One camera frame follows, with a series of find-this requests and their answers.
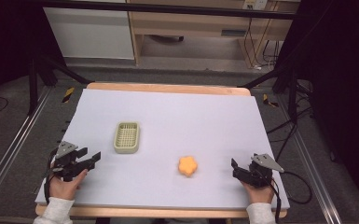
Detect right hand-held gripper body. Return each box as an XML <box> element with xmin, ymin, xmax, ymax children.
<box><xmin>242</xmin><ymin>152</ymin><xmax>285</xmax><ymax>189</ymax></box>

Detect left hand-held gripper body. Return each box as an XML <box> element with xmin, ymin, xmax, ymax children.
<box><xmin>51</xmin><ymin>140</ymin><xmax>89</xmax><ymax>183</ymax></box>

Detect green slotted plastic basket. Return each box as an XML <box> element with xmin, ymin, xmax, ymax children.
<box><xmin>113</xmin><ymin>120</ymin><xmax>141</xmax><ymax>155</ymax></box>

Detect orange flower-shaped sponge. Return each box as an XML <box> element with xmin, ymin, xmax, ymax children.
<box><xmin>177</xmin><ymin>155</ymin><xmax>199</xmax><ymax>178</ymax></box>

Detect person's right hand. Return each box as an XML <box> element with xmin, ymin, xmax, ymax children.
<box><xmin>241</xmin><ymin>177</ymin><xmax>276</xmax><ymax>205</ymax></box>

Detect person's left hand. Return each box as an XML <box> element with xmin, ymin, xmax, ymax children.
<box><xmin>48</xmin><ymin>168</ymin><xmax>89</xmax><ymax>202</ymax></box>

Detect yellow black floor marker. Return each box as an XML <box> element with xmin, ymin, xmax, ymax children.
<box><xmin>62</xmin><ymin>86</ymin><xmax>76</xmax><ymax>104</ymax></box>
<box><xmin>262</xmin><ymin>93</ymin><xmax>280</xmax><ymax>108</ymax></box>

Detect white foam table mat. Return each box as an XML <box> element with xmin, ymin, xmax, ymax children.
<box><xmin>35</xmin><ymin>88</ymin><xmax>291</xmax><ymax>211</ymax></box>

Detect black metal stand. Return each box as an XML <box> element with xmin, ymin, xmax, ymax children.
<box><xmin>237</xmin><ymin>62</ymin><xmax>300</xmax><ymax>119</ymax></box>
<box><xmin>26</xmin><ymin>52</ymin><xmax>93</xmax><ymax>117</ymax></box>

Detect wooden table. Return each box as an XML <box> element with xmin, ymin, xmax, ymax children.
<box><xmin>35</xmin><ymin>81</ymin><xmax>288</xmax><ymax>219</ymax></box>

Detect white cabinet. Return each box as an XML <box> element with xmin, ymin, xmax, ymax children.
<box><xmin>42</xmin><ymin>7</ymin><xmax>135</xmax><ymax>61</ymax></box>

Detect light wooden desk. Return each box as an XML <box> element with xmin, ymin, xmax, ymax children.
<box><xmin>126</xmin><ymin>0</ymin><xmax>302</xmax><ymax>68</ymax></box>

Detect white power strip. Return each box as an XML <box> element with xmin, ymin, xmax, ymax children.
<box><xmin>242</xmin><ymin>0</ymin><xmax>269</xmax><ymax>11</ymax></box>

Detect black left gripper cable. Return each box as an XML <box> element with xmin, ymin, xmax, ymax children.
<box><xmin>43</xmin><ymin>147</ymin><xmax>60</xmax><ymax>205</ymax></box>

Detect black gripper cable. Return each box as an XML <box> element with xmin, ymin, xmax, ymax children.
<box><xmin>43</xmin><ymin>147</ymin><xmax>60</xmax><ymax>205</ymax></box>
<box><xmin>269</xmin><ymin>170</ymin><xmax>313</xmax><ymax>224</ymax></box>

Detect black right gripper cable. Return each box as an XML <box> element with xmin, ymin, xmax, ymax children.
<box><xmin>269</xmin><ymin>170</ymin><xmax>313</xmax><ymax>224</ymax></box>

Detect black floor cables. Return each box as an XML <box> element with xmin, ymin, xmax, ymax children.
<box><xmin>266</xmin><ymin>79</ymin><xmax>315</xmax><ymax>162</ymax></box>

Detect metal floor rail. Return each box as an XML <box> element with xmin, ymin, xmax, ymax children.
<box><xmin>0</xmin><ymin>85</ymin><xmax>54</xmax><ymax>217</ymax></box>
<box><xmin>276</xmin><ymin>92</ymin><xmax>346</xmax><ymax>224</ymax></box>

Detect hanging black and yellow cables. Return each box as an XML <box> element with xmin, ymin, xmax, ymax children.
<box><xmin>242</xmin><ymin>8</ymin><xmax>282</xmax><ymax>71</ymax></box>

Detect black horizontal frame bar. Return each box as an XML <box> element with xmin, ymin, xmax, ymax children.
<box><xmin>27</xmin><ymin>0</ymin><xmax>311</xmax><ymax>21</ymax></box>

